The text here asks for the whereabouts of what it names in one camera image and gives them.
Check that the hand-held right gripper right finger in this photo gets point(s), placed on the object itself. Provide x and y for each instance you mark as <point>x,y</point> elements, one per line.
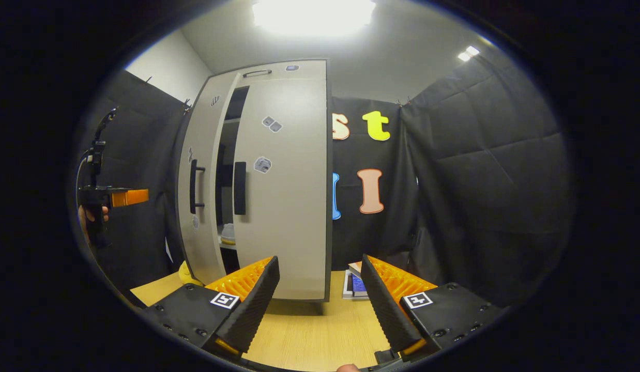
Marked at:
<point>384,305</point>

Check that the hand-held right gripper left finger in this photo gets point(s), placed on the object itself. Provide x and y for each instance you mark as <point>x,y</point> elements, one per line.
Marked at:
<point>258,302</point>

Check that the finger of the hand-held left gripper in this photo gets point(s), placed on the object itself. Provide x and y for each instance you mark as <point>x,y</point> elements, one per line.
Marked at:
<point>131,198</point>

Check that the white canvas shoe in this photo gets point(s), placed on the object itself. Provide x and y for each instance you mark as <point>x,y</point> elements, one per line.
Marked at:
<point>228,235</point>

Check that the grey cabinet door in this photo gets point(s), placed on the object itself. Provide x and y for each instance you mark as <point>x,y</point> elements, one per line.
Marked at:
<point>201,129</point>
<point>289,206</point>

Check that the grey shoe cabinet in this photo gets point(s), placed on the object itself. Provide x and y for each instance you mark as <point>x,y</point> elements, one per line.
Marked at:
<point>299,68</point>

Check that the blue book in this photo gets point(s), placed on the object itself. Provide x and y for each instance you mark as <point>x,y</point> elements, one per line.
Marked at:
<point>357,287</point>

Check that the yellow plush toy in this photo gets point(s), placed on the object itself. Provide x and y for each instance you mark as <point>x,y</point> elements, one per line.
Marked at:
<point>188,274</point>

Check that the black backdrop cloth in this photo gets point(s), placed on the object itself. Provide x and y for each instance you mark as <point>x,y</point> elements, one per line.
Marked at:
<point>480,181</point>

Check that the large ceiling light panel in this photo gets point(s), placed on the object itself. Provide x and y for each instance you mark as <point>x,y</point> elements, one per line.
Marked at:
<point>314,15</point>

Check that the small ceiling light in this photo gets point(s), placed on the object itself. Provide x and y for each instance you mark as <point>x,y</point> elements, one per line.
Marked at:
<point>469,53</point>

